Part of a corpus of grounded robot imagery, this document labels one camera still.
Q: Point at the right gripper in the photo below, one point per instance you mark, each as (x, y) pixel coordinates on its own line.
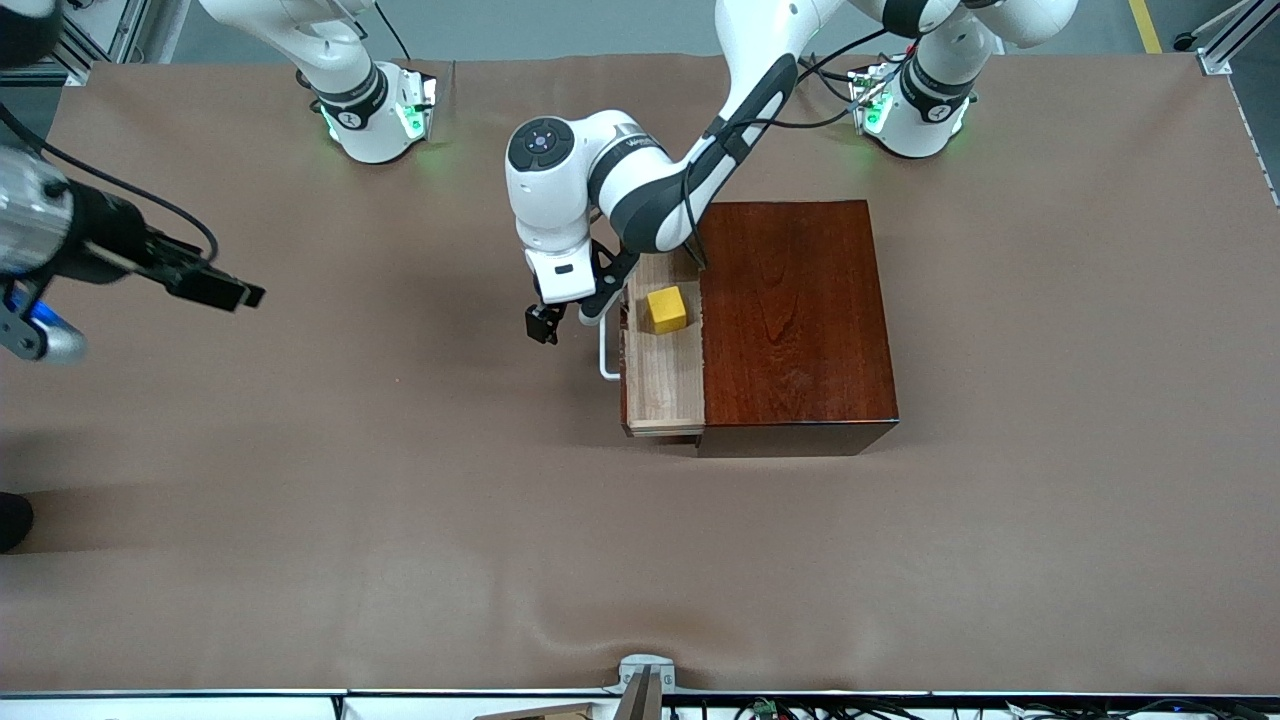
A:
(108, 244)

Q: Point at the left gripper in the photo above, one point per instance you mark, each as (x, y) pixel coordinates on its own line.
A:
(542, 322)

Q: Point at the yellow cube block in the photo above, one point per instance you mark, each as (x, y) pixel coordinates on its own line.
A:
(667, 312)

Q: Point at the light wood drawer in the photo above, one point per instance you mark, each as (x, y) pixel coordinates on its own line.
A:
(665, 380)

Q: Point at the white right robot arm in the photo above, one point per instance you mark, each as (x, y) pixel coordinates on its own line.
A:
(350, 100)

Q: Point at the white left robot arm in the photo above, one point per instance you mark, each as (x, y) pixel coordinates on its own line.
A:
(560, 190)

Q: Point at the brown table cover cloth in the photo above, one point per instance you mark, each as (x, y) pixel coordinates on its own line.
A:
(300, 450)

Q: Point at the dark brown wooden cabinet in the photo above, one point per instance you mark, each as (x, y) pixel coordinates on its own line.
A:
(790, 320)

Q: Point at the black round object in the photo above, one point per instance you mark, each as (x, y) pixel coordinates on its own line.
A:
(12, 520)

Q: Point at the brown cardboard piece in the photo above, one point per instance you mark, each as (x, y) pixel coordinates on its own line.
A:
(550, 713)

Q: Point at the aluminium frame profile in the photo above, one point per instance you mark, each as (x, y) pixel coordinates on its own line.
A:
(100, 40)
(1225, 45)

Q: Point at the grey metal bracket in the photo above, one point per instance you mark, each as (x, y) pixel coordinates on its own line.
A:
(645, 668)

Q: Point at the white table frame rail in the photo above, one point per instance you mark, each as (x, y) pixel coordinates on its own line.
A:
(200, 705)

